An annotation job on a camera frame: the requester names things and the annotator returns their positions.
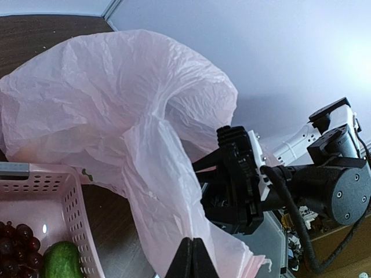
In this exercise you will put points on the pink plastic basket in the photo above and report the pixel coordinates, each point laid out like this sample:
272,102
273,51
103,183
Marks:
49,199

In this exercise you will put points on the pink plastic bag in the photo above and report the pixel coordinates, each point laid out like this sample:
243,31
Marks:
134,109

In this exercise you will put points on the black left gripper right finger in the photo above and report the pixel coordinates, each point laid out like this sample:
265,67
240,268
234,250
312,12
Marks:
203,266

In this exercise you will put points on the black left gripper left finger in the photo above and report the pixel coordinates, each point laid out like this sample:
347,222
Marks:
182,263

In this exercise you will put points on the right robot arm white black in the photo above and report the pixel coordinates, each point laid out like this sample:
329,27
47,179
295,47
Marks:
321,167

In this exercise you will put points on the right aluminium frame post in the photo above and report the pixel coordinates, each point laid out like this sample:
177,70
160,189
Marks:
110,9

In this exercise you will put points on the red grape bunch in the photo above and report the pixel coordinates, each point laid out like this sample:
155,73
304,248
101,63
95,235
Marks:
20,256

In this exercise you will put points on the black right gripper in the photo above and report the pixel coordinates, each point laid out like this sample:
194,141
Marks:
231,200

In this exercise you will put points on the green orange mango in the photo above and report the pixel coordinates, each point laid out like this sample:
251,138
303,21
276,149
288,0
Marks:
61,260

